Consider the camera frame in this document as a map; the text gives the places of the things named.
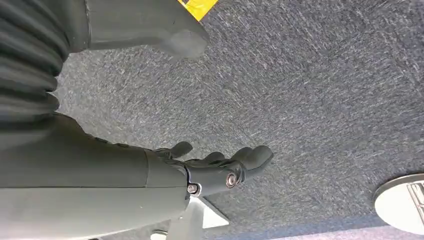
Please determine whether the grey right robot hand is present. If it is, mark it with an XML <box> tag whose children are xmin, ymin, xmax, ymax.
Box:
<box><xmin>0</xmin><ymin>0</ymin><xmax>275</xmax><ymax>240</ymax></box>

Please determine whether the white chair leg base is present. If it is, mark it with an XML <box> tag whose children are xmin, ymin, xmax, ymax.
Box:
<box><xmin>149</xmin><ymin>196</ymin><xmax>230</xmax><ymax>240</ymax></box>

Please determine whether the yellow sheet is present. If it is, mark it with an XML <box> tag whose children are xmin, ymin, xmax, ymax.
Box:
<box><xmin>176</xmin><ymin>0</ymin><xmax>220</xmax><ymax>22</ymax></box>

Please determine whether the white round base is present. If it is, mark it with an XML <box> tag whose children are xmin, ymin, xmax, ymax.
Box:
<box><xmin>373</xmin><ymin>172</ymin><xmax>424</xmax><ymax>236</ymax></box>

